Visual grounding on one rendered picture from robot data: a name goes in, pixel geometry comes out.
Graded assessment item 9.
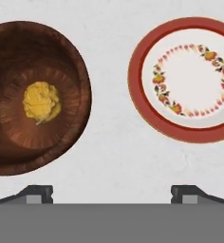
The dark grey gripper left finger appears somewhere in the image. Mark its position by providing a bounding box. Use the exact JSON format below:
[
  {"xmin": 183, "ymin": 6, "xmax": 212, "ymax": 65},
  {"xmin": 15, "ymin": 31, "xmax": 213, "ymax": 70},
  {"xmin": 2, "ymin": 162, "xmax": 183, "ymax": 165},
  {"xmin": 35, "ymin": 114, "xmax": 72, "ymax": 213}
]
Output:
[{"xmin": 0, "ymin": 184, "xmax": 54, "ymax": 205}]

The red-rimmed floral white plate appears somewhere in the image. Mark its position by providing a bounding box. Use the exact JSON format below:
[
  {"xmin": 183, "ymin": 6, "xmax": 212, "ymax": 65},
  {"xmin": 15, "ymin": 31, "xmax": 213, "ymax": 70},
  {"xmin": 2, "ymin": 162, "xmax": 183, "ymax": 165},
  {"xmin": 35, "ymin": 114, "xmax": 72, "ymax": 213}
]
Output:
[{"xmin": 127, "ymin": 16, "xmax": 224, "ymax": 144}]

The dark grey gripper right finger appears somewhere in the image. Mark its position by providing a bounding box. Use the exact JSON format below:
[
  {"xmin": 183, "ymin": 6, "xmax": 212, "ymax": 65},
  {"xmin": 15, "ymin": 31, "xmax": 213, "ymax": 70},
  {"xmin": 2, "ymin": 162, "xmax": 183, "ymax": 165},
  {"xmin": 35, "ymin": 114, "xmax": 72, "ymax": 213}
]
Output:
[{"xmin": 170, "ymin": 184, "xmax": 224, "ymax": 205}]

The yellow squash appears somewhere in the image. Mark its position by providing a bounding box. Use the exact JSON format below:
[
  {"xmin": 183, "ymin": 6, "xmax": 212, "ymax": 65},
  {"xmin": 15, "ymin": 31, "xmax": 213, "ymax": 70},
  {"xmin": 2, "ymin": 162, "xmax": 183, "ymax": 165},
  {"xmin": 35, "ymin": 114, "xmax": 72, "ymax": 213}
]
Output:
[{"xmin": 22, "ymin": 81, "xmax": 63, "ymax": 125}]

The brown wooden plate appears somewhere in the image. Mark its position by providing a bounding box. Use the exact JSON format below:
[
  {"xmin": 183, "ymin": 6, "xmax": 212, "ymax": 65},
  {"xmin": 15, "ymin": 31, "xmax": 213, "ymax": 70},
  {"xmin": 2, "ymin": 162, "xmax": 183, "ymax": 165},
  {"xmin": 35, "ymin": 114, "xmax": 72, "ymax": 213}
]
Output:
[{"xmin": 0, "ymin": 20, "xmax": 93, "ymax": 177}]

